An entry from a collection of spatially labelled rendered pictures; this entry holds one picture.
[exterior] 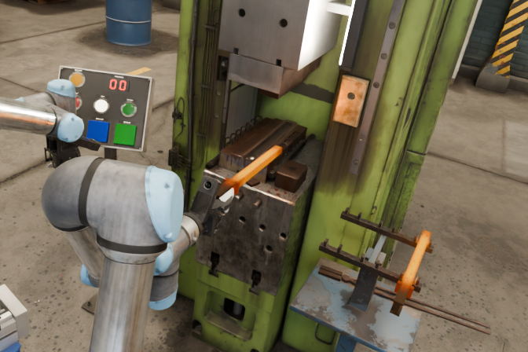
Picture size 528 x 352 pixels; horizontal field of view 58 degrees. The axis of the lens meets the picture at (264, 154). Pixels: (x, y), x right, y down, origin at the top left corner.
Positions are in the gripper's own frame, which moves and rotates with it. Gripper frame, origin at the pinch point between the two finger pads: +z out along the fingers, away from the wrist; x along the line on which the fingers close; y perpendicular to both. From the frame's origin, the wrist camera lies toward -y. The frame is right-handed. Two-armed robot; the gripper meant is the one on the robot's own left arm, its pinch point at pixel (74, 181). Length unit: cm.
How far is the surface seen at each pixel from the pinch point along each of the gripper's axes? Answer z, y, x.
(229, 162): -2, -50, 23
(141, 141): -5.5, -28.6, -2.5
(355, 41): -54, -69, 54
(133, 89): -21.9, -32.5, -12.4
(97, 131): -7.5, -18.5, -14.7
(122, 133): -7.9, -24.6, -8.0
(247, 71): -38, -51, 26
